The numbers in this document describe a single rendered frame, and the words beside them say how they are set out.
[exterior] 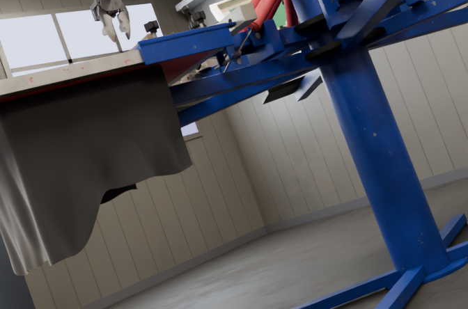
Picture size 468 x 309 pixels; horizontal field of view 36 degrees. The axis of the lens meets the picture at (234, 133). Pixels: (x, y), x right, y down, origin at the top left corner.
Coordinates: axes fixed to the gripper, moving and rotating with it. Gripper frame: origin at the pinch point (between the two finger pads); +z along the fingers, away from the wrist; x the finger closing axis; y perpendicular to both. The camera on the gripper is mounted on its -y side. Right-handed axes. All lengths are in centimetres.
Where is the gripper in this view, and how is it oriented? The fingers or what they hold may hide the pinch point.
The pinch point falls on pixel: (121, 36)
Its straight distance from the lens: 230.8
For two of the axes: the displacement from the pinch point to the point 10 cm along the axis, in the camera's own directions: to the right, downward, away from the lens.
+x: -7.9, 2.4, -5.6
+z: 3.4, 9.4, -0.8
